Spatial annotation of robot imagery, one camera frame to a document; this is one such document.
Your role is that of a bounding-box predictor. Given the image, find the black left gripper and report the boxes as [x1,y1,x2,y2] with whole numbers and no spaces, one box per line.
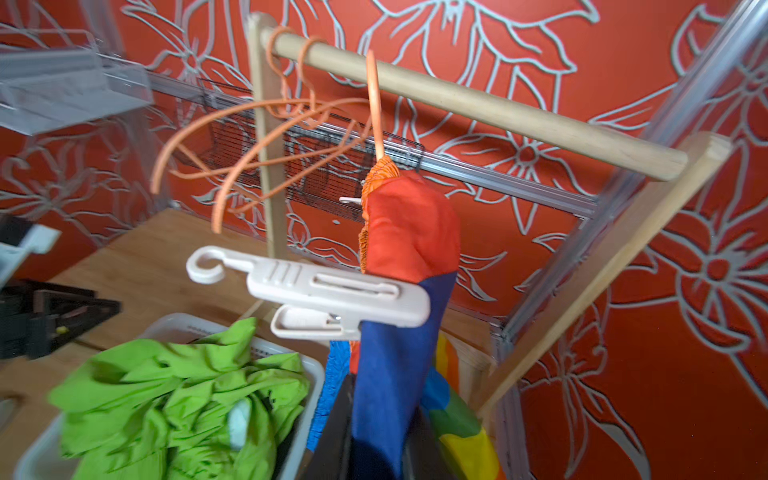
[1,280,122,360]

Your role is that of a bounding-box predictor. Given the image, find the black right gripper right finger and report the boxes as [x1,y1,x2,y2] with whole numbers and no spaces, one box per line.
[402,408,458,480]

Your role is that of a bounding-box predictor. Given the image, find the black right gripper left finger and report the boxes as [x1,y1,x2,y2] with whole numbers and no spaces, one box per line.
[301,374,355,480]

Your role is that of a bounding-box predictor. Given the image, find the lime green shorts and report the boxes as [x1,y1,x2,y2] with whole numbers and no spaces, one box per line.
[48,318,310,479]

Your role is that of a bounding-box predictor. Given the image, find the rainbow striped shorts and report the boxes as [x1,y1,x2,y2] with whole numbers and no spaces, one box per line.
[305,157,508,480]

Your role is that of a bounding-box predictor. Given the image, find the orange clothes hanger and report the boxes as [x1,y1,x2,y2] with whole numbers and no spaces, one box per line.
[148,26,373,235]

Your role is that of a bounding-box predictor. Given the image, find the orange hanger of rainbow shorts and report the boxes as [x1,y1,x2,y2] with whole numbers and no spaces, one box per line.
[366,50,385,160]

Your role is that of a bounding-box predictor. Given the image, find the white clothespin on rainbow shorts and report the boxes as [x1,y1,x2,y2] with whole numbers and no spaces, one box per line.
[186,246,430,341]

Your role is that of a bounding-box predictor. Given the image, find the white plastic basket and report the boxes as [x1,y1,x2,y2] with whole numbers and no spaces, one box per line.
[11,313,325,479]

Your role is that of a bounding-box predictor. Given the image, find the wooden clothes rack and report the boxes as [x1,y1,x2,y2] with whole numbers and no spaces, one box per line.
[286,1,733,410]

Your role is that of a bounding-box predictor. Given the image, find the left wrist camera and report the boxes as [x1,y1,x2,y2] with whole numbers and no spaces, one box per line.
[1,214,61,288]

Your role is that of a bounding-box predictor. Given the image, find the clear acrylic wall bin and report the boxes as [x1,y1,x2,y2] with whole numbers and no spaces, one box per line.
[1,24,154,136]

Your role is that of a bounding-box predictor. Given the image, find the black wire wall basket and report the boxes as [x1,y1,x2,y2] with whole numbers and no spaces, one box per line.
[197,78,425,222]

